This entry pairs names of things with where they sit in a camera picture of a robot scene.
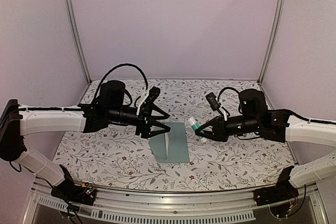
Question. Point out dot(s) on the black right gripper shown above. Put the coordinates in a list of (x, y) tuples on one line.
[(219, 131)]

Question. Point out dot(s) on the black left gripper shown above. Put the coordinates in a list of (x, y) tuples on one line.
[(146, 110)]

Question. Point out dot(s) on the green white glue stick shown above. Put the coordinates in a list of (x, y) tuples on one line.
[(195, 125)]

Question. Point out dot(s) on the beige letter paper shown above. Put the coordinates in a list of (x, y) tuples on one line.
[(166, 145)]

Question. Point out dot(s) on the teal envelope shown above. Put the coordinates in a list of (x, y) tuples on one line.
[(178, 148)]

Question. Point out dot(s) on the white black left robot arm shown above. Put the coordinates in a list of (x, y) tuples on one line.
[(17, 121)]

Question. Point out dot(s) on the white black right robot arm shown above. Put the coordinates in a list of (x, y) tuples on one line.
[(281, 125)]

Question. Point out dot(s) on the floral patterned table mat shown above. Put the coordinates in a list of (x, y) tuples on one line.
[(116, 157)]

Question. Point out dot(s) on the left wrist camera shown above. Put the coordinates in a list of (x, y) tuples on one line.
[(147, 98)]

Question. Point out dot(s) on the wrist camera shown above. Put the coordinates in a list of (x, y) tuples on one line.
[(147, 98), (216, 106)]

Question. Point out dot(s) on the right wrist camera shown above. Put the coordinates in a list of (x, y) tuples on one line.
[(216, 106)]

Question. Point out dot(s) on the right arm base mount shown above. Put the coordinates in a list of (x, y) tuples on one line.
[(282, 190)]

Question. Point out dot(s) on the aluminium front rail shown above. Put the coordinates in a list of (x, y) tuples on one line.
[(113, 205)]

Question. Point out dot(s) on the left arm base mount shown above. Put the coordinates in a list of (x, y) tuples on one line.
[(70, 192)]

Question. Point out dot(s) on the right aluminium frame post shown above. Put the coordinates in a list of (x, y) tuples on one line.
[(271, 40)]

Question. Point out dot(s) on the aluminium frame post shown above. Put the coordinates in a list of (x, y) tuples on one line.
[(271, 40), (76, 40)]

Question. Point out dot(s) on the left aluminium frame post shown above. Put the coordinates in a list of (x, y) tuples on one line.
[(76, 40)]

